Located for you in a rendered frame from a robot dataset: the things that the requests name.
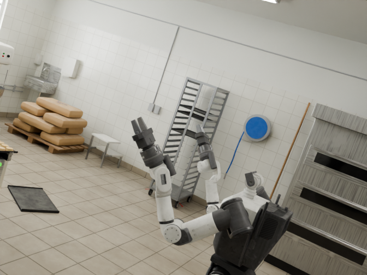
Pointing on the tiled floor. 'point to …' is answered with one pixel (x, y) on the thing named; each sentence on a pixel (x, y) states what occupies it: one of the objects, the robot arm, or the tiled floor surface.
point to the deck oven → (327, 200)
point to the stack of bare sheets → (32, 199)
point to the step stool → (105, 148)
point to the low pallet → (34, 137)
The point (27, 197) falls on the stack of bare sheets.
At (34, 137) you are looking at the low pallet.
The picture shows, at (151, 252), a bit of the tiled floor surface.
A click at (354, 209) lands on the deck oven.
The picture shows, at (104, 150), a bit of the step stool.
